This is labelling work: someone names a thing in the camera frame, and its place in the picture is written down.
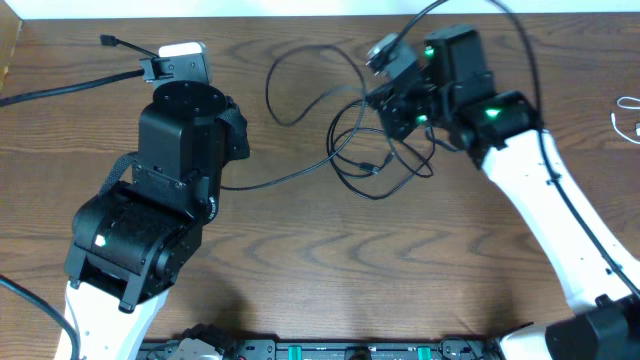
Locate white USB cable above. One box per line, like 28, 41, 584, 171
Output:
609, 95, 640, 146

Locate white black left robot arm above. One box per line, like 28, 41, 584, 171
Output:
55, 80, 250, 359

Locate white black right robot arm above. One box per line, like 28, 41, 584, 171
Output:
368, 25, 639, 359

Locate black right camera cable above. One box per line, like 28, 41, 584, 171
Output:
394, 0, 640, 301

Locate black camera cable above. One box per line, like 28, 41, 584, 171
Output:
0, 34, 161, 360
394, 0, 640, 301

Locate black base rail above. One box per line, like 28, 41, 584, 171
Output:
135, 324, 501, 360

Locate black left camera cable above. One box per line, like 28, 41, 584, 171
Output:
0, 34, 161, 360

